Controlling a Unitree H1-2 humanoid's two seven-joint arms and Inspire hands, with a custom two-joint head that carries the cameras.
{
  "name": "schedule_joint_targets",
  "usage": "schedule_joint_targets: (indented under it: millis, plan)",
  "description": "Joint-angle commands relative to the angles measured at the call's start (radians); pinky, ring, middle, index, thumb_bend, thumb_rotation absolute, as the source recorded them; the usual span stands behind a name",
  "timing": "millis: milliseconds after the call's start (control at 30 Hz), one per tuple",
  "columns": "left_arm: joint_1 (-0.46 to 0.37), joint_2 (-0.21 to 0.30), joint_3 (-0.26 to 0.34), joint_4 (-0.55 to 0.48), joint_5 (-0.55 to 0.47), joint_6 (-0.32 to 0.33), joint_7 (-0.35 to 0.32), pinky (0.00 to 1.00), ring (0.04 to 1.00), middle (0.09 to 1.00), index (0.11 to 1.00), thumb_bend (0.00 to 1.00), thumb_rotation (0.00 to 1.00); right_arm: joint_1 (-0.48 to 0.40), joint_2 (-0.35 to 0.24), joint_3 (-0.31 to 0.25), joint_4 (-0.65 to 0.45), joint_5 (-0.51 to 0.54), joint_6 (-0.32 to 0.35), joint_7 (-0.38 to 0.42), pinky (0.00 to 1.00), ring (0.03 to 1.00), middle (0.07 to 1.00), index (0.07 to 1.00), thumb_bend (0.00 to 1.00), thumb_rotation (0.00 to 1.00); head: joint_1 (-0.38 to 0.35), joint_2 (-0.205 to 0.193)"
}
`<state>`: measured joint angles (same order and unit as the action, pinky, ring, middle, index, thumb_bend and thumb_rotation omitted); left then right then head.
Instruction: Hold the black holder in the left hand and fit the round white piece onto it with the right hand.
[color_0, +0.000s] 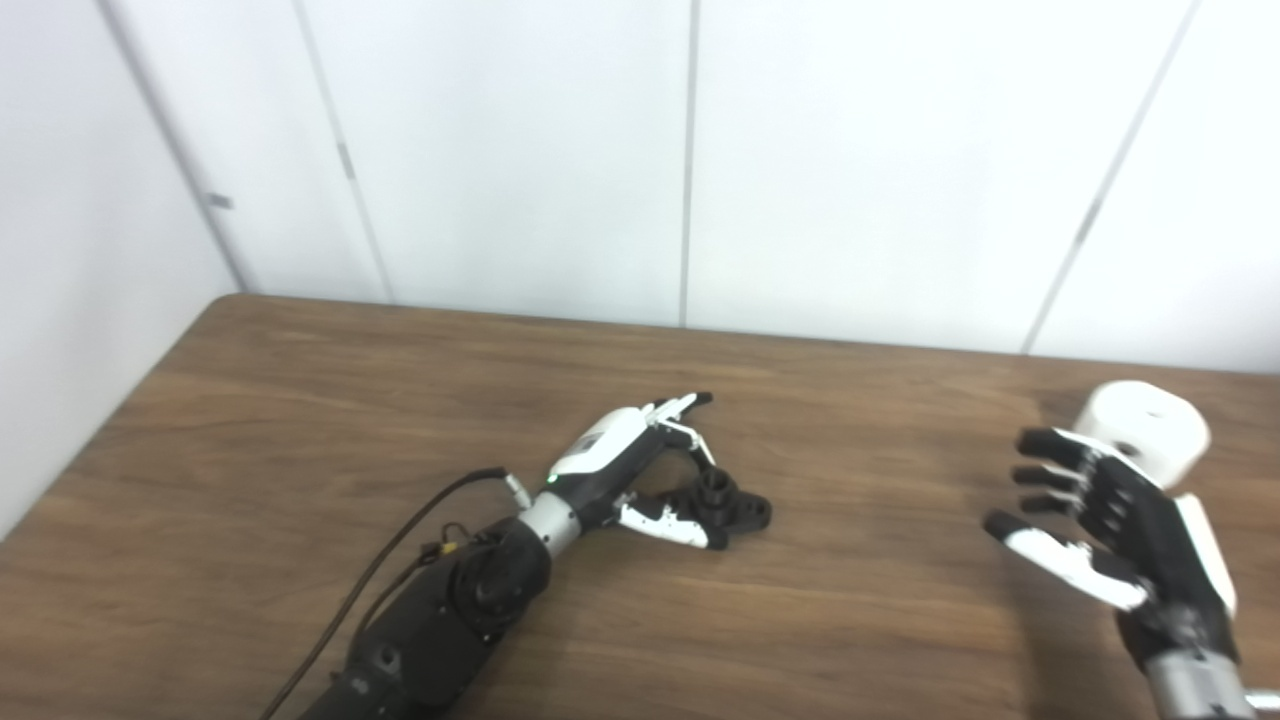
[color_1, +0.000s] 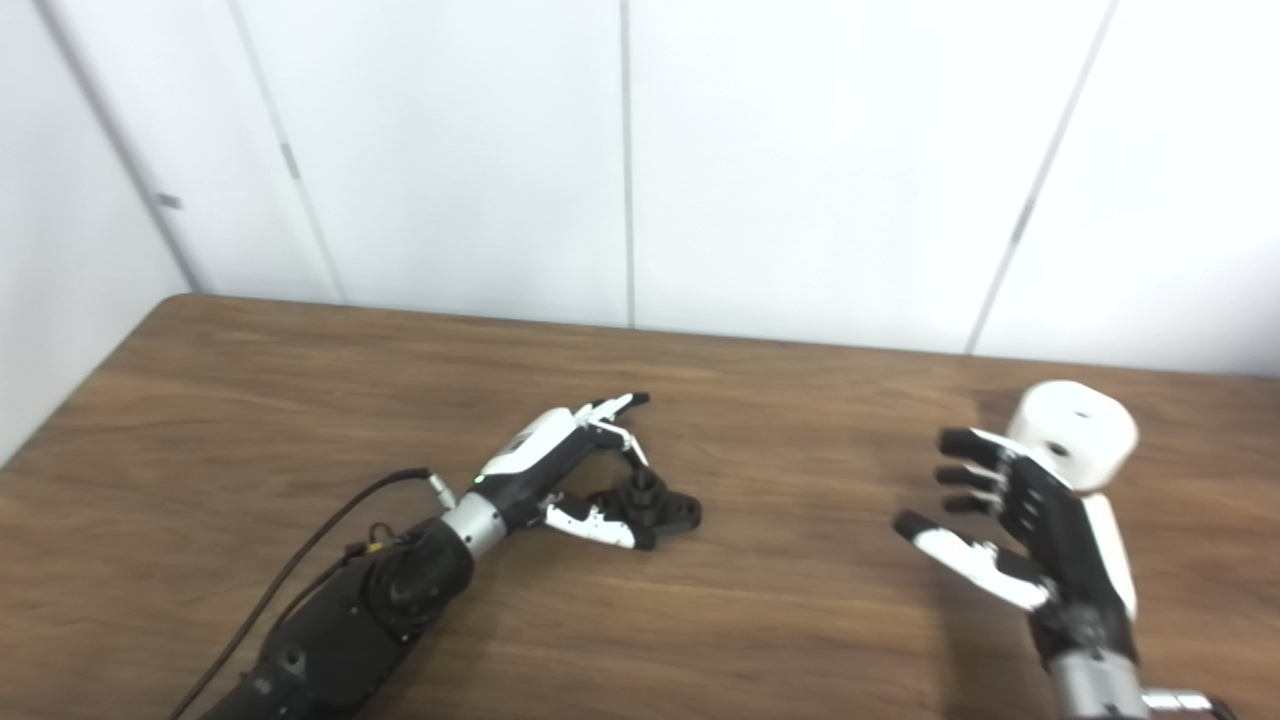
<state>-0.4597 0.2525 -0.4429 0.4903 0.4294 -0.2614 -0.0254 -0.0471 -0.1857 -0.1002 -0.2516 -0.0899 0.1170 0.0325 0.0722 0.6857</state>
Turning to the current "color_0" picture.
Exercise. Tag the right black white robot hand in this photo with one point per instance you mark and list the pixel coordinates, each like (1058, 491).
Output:
(1150, 540)

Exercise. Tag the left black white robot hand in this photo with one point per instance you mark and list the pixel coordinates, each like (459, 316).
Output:
(605, 445)

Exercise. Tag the round white plastic piece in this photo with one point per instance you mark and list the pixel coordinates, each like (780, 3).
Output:
(1150, 420)

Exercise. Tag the black plastic holder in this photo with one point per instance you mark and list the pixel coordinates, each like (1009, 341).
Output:
(745, 512)

